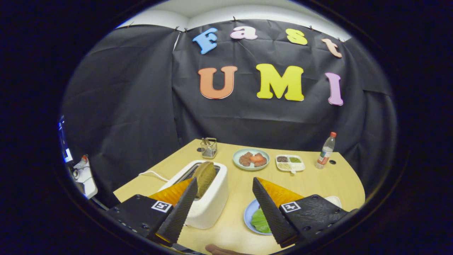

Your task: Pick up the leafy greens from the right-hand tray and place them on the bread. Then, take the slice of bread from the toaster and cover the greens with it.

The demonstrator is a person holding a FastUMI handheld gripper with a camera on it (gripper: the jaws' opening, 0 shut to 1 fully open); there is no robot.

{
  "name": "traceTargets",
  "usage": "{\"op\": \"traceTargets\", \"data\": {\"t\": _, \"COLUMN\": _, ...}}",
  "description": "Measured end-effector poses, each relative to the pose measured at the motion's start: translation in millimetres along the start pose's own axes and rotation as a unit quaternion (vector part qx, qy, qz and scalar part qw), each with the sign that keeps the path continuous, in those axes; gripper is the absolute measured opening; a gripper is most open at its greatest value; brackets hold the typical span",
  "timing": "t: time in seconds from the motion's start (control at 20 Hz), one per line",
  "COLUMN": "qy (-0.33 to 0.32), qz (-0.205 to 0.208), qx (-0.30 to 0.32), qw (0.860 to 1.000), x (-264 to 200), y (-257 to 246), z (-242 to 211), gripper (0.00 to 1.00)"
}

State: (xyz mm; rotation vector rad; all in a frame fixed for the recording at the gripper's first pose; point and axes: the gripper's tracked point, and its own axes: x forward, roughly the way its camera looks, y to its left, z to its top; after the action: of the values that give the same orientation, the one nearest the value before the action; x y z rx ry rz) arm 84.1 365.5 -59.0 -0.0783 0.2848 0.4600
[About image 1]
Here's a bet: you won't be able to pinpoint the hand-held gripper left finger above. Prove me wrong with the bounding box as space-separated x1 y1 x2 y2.
105 178 199 245

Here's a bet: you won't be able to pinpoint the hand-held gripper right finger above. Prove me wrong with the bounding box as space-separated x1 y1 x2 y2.
252 178 350 248

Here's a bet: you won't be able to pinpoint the green lettuce leaf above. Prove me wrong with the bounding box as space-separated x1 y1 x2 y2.
251 207 272 234

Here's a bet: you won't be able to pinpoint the brown toasted bread slice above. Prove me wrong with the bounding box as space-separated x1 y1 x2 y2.
192 161 217 199

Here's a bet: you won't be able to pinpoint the light blue round plate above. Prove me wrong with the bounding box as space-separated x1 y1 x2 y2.
243 198 274 236

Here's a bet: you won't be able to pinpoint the white toaster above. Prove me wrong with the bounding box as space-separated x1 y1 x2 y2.
157 160 229 230

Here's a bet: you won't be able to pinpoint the white divided seasoning tray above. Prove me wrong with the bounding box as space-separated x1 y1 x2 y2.
275 154 306 175

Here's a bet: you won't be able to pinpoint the brown meat pieces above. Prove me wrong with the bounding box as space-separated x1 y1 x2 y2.
239 152 268 168

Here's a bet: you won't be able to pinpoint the pale green round plate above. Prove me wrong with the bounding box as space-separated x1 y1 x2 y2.
233 148 270 171

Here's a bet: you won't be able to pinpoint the white square plate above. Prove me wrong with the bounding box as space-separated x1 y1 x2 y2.
324 195 343 209

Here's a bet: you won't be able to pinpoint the clear bottle with red cap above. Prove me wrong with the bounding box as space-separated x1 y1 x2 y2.
315 132 337 169

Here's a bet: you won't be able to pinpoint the white device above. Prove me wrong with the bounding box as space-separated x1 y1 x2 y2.
72 155 98 199

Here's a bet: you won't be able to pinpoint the black backdrop cloth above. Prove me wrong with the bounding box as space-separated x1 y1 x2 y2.
61 18 397 209

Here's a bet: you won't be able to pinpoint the white toaster cable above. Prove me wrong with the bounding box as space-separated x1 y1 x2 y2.
139 171 170 182

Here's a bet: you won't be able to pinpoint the metal wire holder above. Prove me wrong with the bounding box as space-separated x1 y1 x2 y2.
201 137 218 159

